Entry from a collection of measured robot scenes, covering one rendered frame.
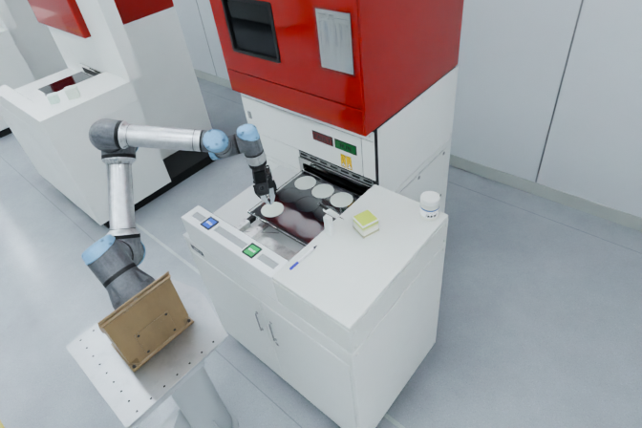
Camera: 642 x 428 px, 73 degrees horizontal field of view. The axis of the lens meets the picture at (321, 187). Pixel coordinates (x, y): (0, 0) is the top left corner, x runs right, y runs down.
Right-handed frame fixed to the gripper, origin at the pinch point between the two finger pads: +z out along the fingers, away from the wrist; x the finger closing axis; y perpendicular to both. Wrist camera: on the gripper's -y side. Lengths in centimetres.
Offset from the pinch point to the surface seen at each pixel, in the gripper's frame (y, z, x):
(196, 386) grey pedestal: -44, 46, 46
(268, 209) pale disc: 6.9, 9.1, 2.2
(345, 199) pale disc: 3.8, 11.3, -31.3
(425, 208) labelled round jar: -25, 0, -57
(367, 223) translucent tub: -27.0, -1.8, -34.3
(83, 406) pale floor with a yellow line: -11, 92, 122
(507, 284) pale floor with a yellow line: 5, 107, -116
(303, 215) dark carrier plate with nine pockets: -1.2, 10.0, -11.9
